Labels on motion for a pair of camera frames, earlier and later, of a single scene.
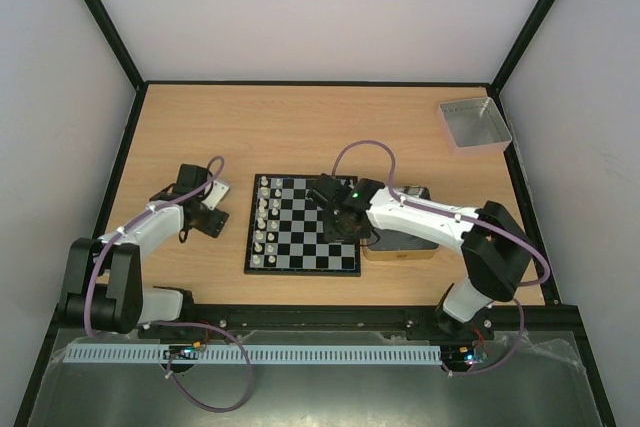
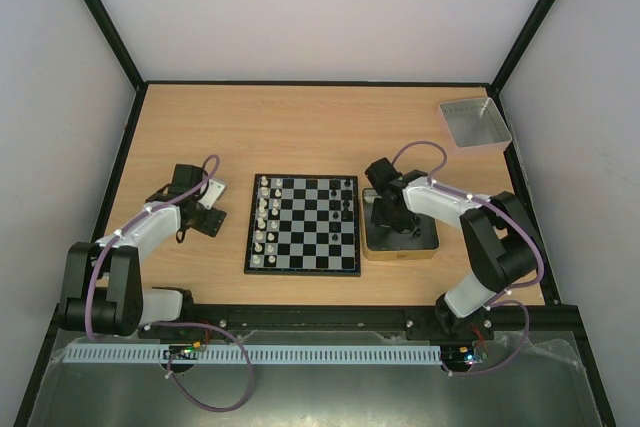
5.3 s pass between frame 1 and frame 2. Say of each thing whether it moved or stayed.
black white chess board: stayed
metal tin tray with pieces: stayed
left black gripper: stayed
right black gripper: moved
